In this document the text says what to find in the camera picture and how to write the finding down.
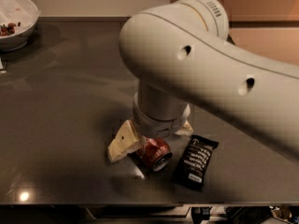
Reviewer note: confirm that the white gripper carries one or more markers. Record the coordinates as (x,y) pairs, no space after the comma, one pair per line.
(157,125)

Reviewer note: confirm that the red coke can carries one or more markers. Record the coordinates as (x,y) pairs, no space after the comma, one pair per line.
(155,154)

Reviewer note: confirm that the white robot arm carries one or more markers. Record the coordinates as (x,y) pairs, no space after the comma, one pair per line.
(181,57)

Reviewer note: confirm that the black snack bar wrapper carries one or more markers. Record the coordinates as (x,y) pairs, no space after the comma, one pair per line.
(192,165)

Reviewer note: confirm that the red berries in bowl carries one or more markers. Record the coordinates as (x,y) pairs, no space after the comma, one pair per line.
(8,29)

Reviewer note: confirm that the white bowl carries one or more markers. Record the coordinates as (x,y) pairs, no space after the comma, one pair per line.
(20,37)

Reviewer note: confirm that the white napkin in bowl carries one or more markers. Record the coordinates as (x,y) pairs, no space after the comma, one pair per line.
(23,11)

